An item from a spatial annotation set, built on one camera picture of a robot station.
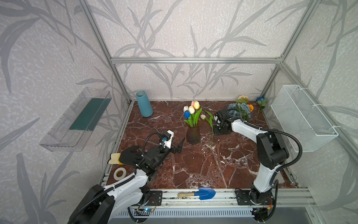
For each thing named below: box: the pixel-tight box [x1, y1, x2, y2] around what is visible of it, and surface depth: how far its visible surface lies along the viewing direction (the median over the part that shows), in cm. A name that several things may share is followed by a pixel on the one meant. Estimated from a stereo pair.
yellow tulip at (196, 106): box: [193, 100, 203, 128], surface depth 79 cm
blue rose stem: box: [255, 96, 268, 126], surface depth 118 cm
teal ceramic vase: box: [135, 90, 154, 118], surface depth 108 cm
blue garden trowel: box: [177, 187, 217, 201], surface depth 77 cm
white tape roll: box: [113, 167, 127, 181], surface depth 84 cm
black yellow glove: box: [107, 145, 144, 166], surface depth 89 cm
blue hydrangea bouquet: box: [227, 102, 252, 121], surface depth 101 cm
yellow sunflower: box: [235, 95, 249, 105], surface depth 117 cm
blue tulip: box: [184, 110, 191, 120], surface depth 75 cm
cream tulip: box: [188, 105, 195, 115], surface depth 76 cm
